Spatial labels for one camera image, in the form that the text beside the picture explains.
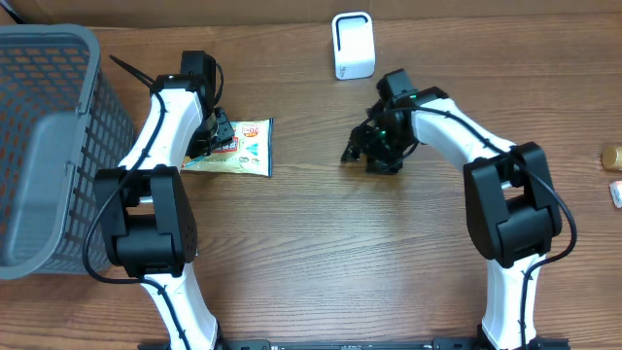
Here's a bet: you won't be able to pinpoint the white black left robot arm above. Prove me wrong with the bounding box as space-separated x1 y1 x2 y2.
82 51 234 349

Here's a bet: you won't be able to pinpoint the yellow snack bag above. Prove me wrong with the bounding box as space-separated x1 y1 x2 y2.
182 119 273 177

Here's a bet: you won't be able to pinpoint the white barcode scanner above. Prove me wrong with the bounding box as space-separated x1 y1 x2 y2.
331 12 376 80

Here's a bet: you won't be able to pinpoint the small orange white box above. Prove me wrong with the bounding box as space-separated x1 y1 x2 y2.
609 181 622 209

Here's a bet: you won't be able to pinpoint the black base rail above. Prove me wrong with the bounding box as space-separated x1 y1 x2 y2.
136 337 571 350

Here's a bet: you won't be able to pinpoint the grey mesh basket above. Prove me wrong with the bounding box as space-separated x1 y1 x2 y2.
1 24 135 280

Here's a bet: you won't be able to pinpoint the white tube with gold cap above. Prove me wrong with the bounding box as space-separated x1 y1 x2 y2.
601 145 622 171

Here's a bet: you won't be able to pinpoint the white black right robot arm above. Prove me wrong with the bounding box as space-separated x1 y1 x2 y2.
341 69 570 349

